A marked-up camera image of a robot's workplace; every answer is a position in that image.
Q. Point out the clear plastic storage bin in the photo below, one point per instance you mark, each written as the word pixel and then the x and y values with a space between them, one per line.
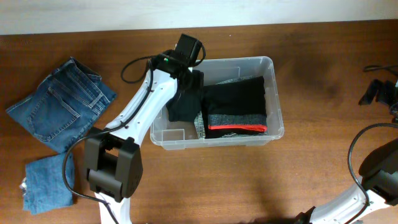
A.
pixel 239 106

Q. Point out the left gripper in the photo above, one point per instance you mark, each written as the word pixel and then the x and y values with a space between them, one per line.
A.
pixel 186 88

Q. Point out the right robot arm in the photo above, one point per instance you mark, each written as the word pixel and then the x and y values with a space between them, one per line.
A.
pixel 375 188

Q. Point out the black garment red grey band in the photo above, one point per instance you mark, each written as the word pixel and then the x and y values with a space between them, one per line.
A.
pixel 236 107

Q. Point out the small blue denim cloth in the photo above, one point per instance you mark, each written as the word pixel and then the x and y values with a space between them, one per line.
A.
pixel 43 187

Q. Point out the dark blue folded jeans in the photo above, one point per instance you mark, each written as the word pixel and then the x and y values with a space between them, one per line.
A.
pixel 64 106

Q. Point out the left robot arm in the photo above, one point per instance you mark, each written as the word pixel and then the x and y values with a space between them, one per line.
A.
pixel 112 155

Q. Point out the light blue jeans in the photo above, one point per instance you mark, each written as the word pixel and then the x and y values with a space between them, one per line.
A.
pixel 217 130

